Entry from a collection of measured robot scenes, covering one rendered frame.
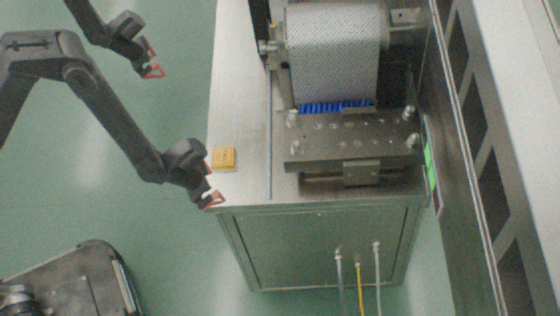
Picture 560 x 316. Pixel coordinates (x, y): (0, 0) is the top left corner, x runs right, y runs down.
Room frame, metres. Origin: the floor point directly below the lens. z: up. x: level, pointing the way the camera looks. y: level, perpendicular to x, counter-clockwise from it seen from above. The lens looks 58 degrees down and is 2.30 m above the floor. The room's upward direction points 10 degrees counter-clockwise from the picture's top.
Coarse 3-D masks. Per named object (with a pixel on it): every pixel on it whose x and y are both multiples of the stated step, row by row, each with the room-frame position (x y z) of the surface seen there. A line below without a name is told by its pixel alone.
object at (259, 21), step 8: (248, 0) 1.32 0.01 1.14; (256, 0) 1.32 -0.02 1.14; (264, 0) 1.46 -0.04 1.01; (256, 8) 1.32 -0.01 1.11; (264, 8) 1.32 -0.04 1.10; (256, 16) 1.32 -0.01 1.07; (264, 16) 1.32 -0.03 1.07; (256, 24) 1.32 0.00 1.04; (264, 24) 1.32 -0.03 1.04; (256, 32) 1.32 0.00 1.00; (264, 32) 1.32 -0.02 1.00; (256, 40) 1.32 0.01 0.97; (256, 48) 1.33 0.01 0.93
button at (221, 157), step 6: (216, 150) 0.94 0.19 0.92; (222, 150) 0.93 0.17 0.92; (228, 150) 0.93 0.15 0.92; (234, 150) 0.93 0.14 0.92; (216, 156) 0.92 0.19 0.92; (222, 156) 0.91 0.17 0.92; (228, 156) 0.91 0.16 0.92; (234, 156) 0.91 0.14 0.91; (216, 162) 0.89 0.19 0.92; (222, 162) 0.89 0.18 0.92; (228, 162) 0.89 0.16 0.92; (234, 162) 0.89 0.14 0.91; (216, 168) 0.88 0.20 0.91; (222, 168) 0.88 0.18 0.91; (228, 168) 0.88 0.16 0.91
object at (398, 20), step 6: (390, 12) 1.02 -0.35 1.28; (396, 12) 1.01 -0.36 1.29; (402, 12) 1.01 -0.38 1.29; (408, 12) 1.00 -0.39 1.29; (396, 18) 0.99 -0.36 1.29; (402, 18) 0.98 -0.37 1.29; (408, 18) 0.98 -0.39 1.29; (414, 18) 0.98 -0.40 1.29; (396, 24) 0.97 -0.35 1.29; (402, 24) 0.97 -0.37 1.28; (408, 24) 0.97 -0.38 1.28; (414, 24) 0.97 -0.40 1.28
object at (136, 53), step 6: (138, 36) 1.26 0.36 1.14; (132, 42) 1.20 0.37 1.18; (138, 42) 1.24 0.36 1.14; (132, 48) 1.18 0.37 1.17; (138, 48) 1.19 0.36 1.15; (144, 48) 1.20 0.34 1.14; (120, 54) 1.17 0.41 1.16; (126, 54) 1.17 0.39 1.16; (132, 54) 1.17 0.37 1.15; (138, 54) 1.18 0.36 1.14; (144, 54) 1.18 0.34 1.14; (132, 60) 1.18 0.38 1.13; (138, 60) 1.17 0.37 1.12; (144, 60) 1.16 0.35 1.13; (150, 60) 1.16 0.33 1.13; (132, 66) 1.17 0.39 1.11; (138, 66) 1.15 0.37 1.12
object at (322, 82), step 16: (304, 64) 0.97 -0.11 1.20; (320, 64) 0.96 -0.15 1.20; (336, 64) 0.96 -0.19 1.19; (352, 64) 0.95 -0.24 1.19; (368, 64) 0.95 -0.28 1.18; (304, 80) 0.97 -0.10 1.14; (320, 80) 0.96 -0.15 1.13; (336, 80) 0.96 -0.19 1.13; (352, 80) 0.95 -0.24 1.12; (368, 80) 0.95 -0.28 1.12; (304, 96) 0.97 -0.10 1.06; (320, 96) 0.96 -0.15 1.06; (336, 96) 0.96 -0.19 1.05; (352, 96) 0.95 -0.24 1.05; (368, 96) 0.94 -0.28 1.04
